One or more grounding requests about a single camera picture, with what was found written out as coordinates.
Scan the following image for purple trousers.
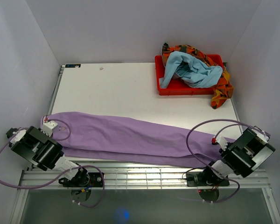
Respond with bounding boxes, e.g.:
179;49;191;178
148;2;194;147
41;112;221;167

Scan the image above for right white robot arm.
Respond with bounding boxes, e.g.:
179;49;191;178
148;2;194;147
201;128;275;185

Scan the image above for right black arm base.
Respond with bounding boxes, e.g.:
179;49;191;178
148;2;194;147
182;172;230;187

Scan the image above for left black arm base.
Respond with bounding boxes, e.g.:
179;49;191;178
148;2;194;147
58;172;103;188

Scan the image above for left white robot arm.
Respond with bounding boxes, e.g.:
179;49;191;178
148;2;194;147
6;126;90;187

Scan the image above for light blue trousers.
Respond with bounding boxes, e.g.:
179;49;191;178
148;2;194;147
159;51;223;89

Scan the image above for orange camouflage trousers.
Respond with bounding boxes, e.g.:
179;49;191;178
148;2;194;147
161;43;234;109

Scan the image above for red plastic bin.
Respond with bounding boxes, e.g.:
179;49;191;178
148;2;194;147
155;55;223;96

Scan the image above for black label sticker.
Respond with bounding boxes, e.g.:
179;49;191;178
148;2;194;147
65;64;81;68

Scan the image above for aluminium rail frame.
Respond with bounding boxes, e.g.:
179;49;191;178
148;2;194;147
10;65;280;224

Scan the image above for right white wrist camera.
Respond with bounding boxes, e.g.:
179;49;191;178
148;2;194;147
211;136;229;150

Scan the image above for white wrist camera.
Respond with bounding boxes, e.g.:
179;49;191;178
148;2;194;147
41;121;57;137
211;136;229;150

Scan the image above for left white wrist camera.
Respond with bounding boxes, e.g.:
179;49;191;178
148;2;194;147
41;121;57;137

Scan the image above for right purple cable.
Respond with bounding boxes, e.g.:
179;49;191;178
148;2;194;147
178;119;270;204

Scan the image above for purple cable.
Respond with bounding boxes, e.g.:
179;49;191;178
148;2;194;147
178;119;270;204
0;119;105;208

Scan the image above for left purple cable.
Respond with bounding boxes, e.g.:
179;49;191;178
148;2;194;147
0;119;105;208

